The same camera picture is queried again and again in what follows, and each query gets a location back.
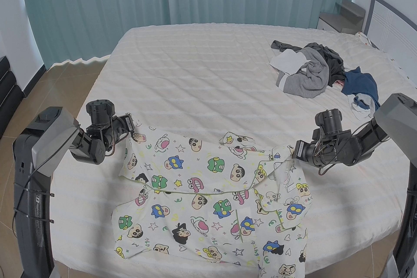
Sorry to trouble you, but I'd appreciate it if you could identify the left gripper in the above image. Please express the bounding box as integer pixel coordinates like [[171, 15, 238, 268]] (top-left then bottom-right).
[[111, 114, 136, 144]]

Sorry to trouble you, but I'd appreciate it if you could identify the bed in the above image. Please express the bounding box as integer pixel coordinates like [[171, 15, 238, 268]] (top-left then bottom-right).
[[52, 0, 417, 278]]

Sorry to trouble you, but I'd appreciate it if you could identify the white printed pyjama top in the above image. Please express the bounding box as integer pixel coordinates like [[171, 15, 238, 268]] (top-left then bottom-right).
[[112, 112, 315, 278]]

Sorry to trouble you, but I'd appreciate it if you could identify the black chest of drawers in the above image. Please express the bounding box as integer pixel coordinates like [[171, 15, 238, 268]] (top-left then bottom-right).
[[0, 55, 25, 141]]

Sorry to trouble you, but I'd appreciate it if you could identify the pile of clothes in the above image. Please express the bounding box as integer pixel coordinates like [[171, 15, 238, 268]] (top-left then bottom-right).
[[270, 40, 381, 121]]

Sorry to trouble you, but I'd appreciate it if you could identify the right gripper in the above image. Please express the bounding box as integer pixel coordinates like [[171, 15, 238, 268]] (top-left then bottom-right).
[[293, 139, 318, 162]]

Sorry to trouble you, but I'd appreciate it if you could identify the grey white bedside table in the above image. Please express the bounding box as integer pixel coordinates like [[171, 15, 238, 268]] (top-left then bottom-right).
[[317, 0, 366, 35]]

